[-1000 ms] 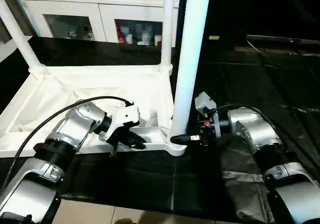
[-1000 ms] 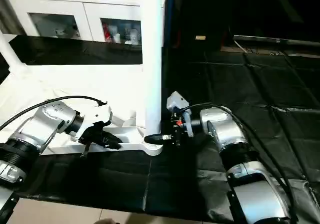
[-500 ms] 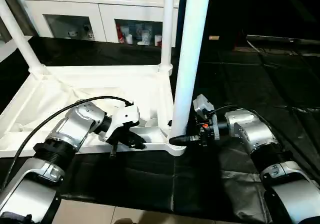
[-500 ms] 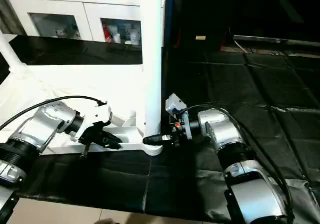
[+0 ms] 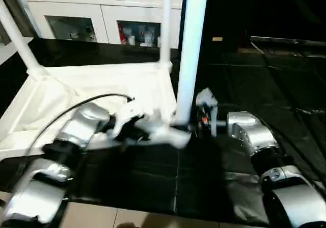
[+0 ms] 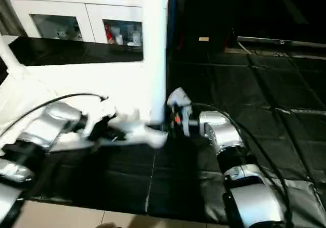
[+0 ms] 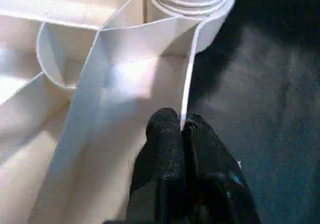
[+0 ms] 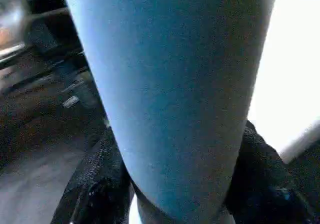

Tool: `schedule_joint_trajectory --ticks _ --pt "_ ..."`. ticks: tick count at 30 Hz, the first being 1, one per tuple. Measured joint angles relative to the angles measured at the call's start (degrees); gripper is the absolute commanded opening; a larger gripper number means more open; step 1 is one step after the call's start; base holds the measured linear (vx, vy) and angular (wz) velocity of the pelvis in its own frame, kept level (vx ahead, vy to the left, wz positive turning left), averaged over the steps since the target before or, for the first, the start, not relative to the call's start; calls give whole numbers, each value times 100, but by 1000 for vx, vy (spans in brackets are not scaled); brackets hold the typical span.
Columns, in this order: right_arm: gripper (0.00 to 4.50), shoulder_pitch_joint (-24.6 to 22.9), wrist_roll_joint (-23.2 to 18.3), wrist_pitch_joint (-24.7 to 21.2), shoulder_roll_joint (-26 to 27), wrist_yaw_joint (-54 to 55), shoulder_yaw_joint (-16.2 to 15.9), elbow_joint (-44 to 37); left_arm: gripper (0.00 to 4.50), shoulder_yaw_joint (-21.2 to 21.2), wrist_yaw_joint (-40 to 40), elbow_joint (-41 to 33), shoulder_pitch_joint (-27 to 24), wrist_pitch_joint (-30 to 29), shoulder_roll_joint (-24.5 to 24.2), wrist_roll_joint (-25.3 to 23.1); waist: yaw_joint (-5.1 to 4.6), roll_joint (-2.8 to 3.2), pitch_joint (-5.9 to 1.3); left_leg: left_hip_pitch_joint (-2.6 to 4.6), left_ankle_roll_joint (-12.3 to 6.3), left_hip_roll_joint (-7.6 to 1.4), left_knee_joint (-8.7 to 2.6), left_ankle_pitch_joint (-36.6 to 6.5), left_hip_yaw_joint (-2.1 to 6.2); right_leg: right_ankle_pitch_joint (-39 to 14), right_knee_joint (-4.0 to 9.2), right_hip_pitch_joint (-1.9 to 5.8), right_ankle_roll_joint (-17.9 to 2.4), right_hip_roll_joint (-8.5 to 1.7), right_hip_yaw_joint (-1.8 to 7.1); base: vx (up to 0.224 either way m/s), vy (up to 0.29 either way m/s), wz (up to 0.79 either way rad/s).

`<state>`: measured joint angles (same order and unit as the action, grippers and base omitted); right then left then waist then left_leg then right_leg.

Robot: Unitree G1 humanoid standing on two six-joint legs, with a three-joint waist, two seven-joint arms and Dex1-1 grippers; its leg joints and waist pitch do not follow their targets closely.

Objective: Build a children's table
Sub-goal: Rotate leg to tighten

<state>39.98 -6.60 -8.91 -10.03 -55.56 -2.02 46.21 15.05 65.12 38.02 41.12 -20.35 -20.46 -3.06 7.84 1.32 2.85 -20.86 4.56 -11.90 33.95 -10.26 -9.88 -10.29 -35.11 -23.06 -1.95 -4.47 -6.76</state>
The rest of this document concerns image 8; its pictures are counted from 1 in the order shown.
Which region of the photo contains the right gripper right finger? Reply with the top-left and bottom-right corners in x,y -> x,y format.
222,120 -> 320,224

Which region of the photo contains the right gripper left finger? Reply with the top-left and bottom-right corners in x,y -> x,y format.
50,126 -> 136,224

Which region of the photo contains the white plastic table top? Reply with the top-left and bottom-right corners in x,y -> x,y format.
247,0 -> 320,163

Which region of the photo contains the black work mat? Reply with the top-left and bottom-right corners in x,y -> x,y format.
0,0 -> 320,224

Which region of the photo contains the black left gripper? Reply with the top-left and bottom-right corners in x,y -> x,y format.
20,0 -> 108,129

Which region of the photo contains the white plastic table leg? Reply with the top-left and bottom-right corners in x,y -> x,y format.
60,0 -> 281,224

